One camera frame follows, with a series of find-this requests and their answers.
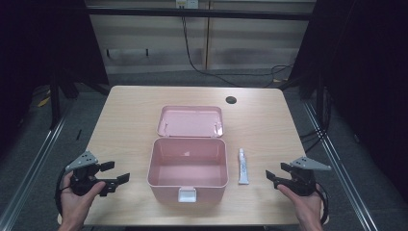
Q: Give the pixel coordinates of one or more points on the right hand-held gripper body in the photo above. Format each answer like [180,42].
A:
[303,178]

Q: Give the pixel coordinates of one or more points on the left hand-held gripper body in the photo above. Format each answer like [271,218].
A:
[84,174]

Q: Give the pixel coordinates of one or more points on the person's left hand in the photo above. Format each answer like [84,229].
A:
[77,202]

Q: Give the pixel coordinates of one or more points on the person's right hand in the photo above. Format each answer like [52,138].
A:
[304,208]

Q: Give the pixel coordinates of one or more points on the white ointment tube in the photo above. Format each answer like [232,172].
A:
[242,168]

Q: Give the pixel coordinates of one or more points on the pink plastic storage box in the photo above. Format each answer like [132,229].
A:
[188,160]

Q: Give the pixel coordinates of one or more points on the black metal stand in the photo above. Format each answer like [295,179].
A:
[55,99]

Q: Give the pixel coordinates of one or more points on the yellow floor tape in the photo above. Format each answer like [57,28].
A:
[43,101]

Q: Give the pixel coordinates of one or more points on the dark curtain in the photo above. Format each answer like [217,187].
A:
[45,41]
[365,80]

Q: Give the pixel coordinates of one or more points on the black horizontal metal bar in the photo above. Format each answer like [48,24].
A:
[198,13]

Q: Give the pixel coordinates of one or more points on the metal floor rail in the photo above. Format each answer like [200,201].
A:
[29,173]
[340,166]

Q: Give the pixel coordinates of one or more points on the white wall socket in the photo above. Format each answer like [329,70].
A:
[187,3]

